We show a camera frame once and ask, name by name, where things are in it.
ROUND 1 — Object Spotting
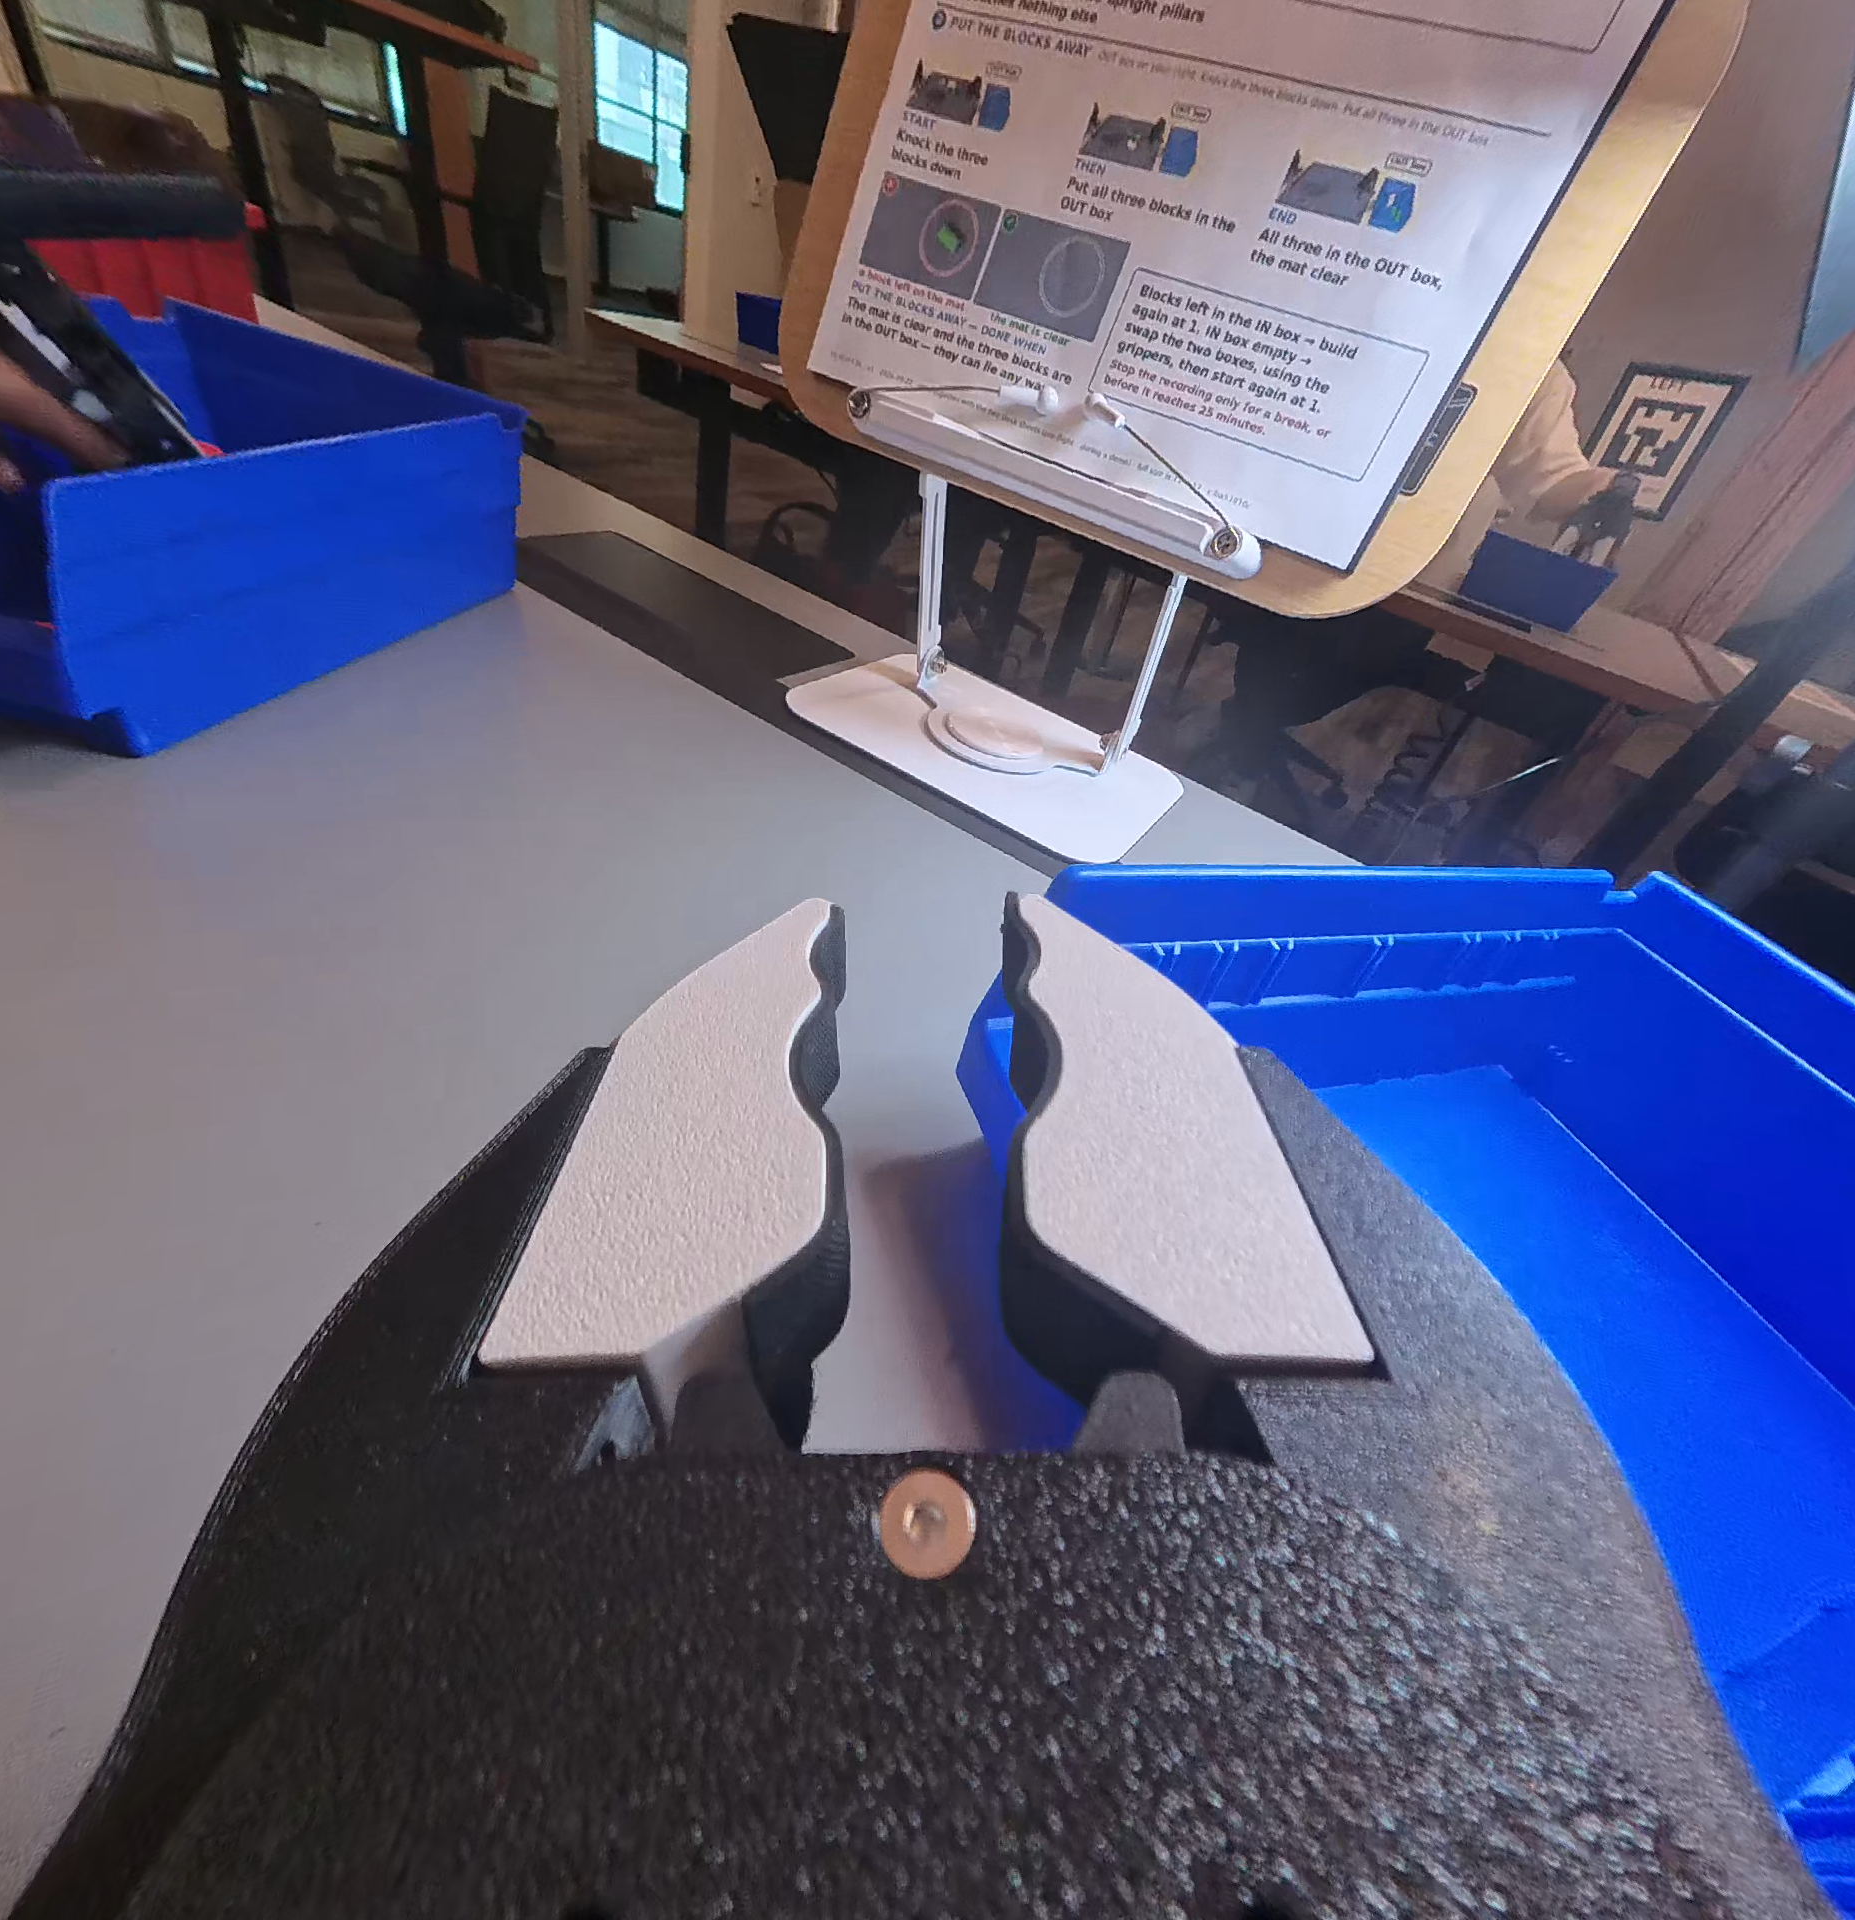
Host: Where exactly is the printed instruction sheet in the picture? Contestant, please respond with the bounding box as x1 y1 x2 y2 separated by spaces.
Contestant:
808 0 1672 574

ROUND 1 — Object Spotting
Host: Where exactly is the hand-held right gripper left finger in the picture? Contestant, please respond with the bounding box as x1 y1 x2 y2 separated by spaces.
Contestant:
476 897 855 1449

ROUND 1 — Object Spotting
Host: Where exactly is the person's left hand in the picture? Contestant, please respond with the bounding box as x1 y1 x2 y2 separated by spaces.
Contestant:
0 322 125 495

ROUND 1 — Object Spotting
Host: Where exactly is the printed marker board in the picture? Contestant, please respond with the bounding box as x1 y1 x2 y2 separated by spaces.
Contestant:
1584 361 1752 525

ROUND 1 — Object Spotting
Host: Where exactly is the black office chair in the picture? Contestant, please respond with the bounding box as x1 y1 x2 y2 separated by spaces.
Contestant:
468 92 560 341

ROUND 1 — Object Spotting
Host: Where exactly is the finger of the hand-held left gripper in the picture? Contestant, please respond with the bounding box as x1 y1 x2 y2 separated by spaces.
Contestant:
0 271 206 465

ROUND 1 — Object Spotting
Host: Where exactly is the wooden desk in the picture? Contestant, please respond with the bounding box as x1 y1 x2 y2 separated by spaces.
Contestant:
587 305 808 542
193 0 538 376

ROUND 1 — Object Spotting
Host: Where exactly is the red plastic bin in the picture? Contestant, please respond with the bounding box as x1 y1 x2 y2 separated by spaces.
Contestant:
27 202 266 324

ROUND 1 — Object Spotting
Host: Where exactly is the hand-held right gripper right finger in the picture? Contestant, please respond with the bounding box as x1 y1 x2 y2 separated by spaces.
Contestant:
996 893 1381 1377

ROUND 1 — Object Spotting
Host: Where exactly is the white document stand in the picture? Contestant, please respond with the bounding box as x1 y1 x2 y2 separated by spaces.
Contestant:
777 0 1756 867

